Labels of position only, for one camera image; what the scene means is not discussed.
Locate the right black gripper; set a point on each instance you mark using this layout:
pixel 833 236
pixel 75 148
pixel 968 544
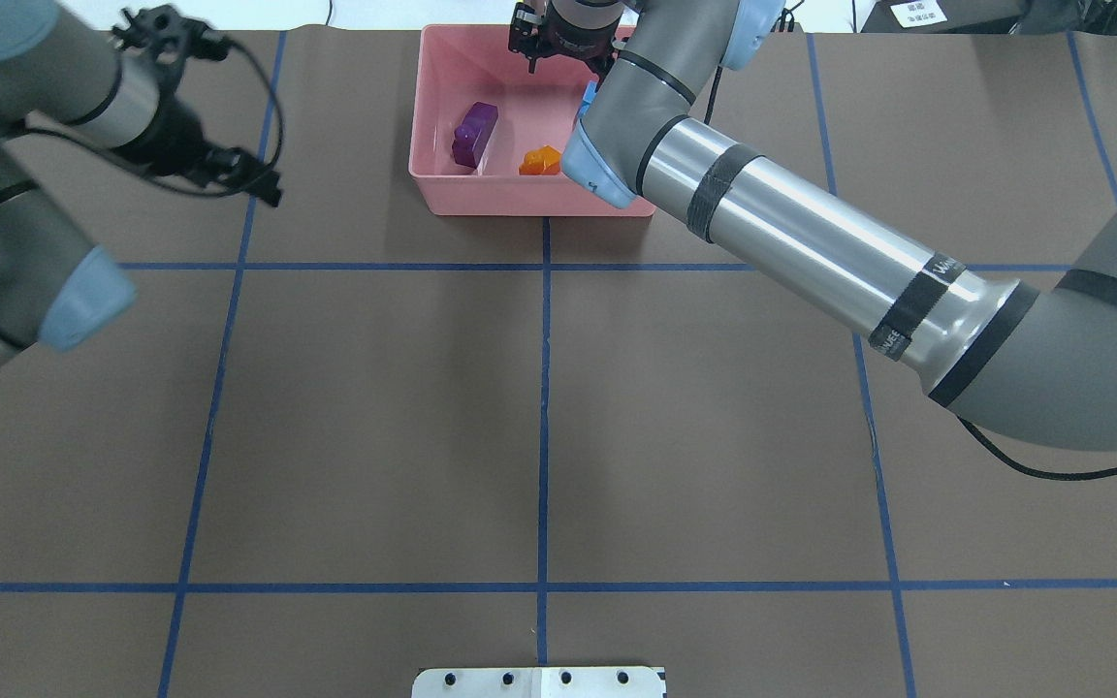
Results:
pixel 573 40

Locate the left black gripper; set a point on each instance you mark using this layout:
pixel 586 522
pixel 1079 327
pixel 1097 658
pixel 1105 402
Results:
pixel 174 129

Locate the orange block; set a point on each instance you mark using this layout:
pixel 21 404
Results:
pixel 544 160

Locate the purple block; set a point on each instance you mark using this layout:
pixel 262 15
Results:
pixel 472 136

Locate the small blue block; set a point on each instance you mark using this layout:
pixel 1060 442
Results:
pixel 586 100

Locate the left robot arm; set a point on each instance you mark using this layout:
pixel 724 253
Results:
pixel 115 95

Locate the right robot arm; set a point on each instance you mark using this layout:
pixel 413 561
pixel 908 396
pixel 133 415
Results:
pixel 1037 367

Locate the pink plastic box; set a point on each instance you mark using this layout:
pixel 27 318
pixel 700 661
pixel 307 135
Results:
pixel 462 65

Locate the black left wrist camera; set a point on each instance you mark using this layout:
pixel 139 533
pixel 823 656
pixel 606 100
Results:
pixel 164 31

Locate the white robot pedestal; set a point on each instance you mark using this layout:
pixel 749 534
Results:
pixel 569 681

